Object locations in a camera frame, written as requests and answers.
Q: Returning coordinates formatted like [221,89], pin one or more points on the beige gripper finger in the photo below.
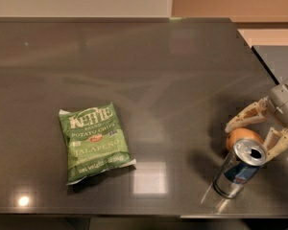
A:
[254,113]
[276,142]

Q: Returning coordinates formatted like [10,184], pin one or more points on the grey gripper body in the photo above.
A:
[284,104]

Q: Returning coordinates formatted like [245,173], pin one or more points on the orange fruit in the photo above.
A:
[240,133]

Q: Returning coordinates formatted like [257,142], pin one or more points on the silver blue redbull can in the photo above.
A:
[242,163]

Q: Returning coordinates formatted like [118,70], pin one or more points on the green Kettle chips bag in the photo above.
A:
[95,142]

